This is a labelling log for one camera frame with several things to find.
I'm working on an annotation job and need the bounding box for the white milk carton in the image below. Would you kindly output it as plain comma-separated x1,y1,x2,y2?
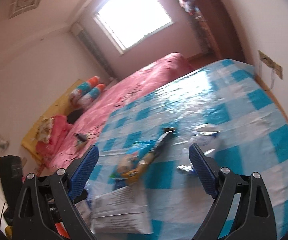
192,123,221,153

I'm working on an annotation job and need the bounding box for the blue checkered tablecloth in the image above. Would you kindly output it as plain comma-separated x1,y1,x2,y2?
85,59,288,240

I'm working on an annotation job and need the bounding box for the folded pink quilt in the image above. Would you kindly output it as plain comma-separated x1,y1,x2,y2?
35,114,72,160

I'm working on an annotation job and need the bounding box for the yellow headboard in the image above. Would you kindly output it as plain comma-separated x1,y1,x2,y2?
21,79,84,165

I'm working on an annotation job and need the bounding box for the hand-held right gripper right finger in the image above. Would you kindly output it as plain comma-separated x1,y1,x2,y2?
188,143,277,240

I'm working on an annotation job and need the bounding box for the window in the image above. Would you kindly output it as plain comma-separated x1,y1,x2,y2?
94,0,174,54

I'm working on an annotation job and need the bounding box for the wall radiator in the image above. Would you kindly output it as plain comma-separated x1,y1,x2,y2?
73,22,117,80

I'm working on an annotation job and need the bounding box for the black cloth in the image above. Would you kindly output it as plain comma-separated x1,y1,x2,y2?
66,109,84,124

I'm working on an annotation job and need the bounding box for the white wet wipe packet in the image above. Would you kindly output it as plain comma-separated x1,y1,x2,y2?
91,186,152,234

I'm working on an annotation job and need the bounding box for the bed with pink bedspread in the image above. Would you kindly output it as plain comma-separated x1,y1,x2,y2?
35,52,193,170

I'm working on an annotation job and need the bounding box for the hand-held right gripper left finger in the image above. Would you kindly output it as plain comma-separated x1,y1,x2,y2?
13,144,99,240

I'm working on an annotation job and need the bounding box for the wall socket plate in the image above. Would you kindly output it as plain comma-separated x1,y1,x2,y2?
257,50,283,80

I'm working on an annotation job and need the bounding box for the floral pillow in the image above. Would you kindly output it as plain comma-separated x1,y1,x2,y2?
35,117,56,143

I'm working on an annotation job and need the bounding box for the black box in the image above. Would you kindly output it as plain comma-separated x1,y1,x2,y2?
0,155,26,205

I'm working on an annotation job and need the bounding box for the blue cartoon snack bag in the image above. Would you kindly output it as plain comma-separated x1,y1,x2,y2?
111,127,176,187

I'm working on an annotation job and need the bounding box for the brown wooden cabinet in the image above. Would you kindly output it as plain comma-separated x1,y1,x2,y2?
192,0,244,60

